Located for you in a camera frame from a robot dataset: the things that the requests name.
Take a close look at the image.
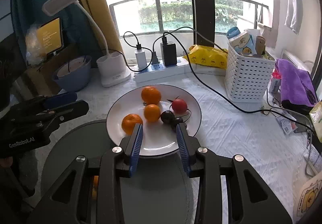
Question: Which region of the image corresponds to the yellow snack packet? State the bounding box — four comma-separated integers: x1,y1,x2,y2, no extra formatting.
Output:
188,45,228,69

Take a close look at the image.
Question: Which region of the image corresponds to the bear cartoon mug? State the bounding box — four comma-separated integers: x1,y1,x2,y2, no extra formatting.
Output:
293,172,322,223

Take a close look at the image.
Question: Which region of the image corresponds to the tablet with yellow screen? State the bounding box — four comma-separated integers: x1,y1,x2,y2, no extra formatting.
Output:
36,17,63,56

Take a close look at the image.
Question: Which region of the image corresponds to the white charger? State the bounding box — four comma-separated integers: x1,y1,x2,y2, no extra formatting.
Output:
135,49,147,70

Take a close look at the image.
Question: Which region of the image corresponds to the yellow-green tissue pack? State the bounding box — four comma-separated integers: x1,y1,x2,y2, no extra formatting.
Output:
310,101,322,143

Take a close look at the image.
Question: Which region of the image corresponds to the white desk lamp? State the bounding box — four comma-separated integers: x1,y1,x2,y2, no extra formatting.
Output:
42,0,131,88

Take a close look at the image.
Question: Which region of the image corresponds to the white textured tablecloth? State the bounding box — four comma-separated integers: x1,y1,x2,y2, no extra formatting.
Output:
32,67,322,224

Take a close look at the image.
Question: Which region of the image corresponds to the white plate black rim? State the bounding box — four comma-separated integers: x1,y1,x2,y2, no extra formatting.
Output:
106,85,202,158

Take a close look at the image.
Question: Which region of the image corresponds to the large red tomato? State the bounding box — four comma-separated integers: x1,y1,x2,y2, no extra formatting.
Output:
168,96,192,123

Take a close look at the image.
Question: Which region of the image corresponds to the white perforated basket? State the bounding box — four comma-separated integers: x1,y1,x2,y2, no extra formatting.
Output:
225,46,276,103

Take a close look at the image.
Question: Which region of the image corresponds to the cardboard box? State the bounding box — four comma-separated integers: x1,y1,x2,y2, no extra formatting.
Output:
13,44,81,100

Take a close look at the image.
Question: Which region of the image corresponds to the dark plum with stem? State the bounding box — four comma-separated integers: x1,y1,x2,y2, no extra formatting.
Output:
160,110,183,126

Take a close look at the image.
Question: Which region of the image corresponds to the round grey placemat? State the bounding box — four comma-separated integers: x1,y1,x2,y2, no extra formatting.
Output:
41,120,194,223

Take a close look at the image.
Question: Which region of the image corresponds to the blue bowl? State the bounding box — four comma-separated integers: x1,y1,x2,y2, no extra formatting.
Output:
52,55,92,92

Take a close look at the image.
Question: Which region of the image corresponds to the orange mandarin with stem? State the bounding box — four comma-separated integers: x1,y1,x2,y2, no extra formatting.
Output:
143,104,161,123

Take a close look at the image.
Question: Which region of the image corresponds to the white power strip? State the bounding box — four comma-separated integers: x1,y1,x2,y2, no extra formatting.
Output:
134,57,191,83

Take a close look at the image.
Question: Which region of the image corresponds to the black cable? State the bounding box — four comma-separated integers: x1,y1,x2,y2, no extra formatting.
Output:
152,26,315,134

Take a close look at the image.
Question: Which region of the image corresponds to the black charger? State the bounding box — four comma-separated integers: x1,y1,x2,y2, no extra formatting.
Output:
160,41,177,67

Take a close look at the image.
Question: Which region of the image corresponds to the purple cloth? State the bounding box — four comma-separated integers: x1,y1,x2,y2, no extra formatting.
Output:
276,59,319,114

